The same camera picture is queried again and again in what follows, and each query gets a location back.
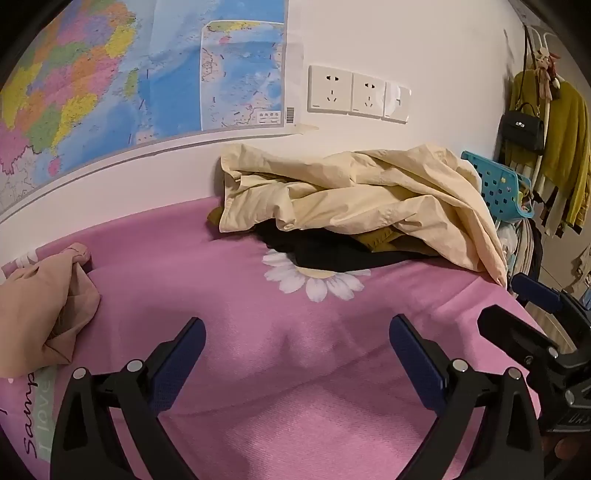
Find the yellow-green sweater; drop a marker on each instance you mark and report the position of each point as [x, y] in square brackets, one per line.
[569, 138]

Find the pile of light clothes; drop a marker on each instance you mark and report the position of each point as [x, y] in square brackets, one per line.
[521, 249]

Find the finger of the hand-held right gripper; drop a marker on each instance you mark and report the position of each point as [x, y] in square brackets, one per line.
[512, 334]
[535, 290]

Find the blue plastic basket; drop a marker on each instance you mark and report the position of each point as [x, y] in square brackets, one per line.
[498, 184]

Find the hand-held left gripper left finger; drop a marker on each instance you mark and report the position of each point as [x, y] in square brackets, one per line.
[181, 360]

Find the colourful wall map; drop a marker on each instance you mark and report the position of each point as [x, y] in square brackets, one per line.
[138, 69]

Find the olive brown garment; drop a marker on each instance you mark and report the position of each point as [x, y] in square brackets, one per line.
[378, 238]

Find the pink flower print bed sheet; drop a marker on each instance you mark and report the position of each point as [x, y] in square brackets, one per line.
[277, 346]

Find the white coat rack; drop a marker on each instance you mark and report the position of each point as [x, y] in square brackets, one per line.
[548, 115]

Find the black handbag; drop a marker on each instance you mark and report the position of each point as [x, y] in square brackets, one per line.
[521, 130]

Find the pink beige garment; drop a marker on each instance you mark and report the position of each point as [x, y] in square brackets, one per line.
[37, 314]

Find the cream pants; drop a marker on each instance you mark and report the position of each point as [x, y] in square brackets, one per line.
[369, 184]

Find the black garment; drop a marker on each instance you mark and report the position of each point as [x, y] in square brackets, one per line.
[323, 254]

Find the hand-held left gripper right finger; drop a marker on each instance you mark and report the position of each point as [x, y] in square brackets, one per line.
[411, 360]

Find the white wall socket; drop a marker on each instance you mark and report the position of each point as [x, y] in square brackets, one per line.
[368, 94]
[330, 88]

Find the hanging plush toy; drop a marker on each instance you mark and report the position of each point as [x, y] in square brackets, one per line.
[548, 74]

